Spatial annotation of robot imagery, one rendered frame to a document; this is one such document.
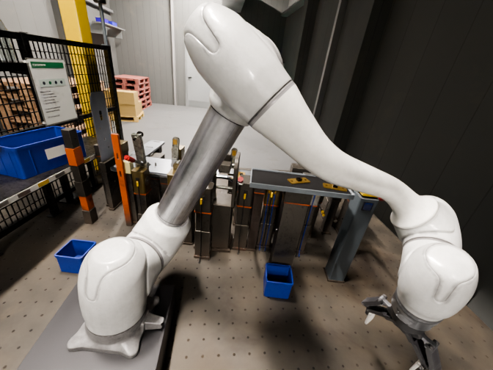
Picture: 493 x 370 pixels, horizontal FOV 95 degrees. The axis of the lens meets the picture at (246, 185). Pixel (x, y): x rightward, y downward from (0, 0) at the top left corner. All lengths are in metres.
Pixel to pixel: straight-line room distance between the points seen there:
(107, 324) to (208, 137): 0.52
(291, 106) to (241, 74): 0.09
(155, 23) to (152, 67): 1.28
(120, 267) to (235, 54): 0.52
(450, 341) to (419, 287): 0.73
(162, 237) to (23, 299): 0.62
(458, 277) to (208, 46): 0.54
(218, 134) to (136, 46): 9.00
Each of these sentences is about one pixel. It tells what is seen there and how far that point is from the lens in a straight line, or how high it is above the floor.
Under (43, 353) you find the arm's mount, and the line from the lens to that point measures 0.88.
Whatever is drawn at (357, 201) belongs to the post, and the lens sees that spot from 0.94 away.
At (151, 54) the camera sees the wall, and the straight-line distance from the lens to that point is 9.39.
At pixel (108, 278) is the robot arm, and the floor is 1.06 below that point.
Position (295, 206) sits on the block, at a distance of 0.88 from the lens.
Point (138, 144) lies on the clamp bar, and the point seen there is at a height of 1.17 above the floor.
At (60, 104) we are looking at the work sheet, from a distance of 1.63.
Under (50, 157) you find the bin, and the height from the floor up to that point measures 1.08.
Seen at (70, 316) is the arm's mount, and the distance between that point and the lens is 0.92.
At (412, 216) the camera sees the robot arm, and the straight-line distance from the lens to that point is 0.62.
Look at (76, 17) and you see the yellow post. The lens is 1.89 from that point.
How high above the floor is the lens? 1.52
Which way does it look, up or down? 27 degrees down
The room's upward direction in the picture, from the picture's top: 7 degrees clockwise
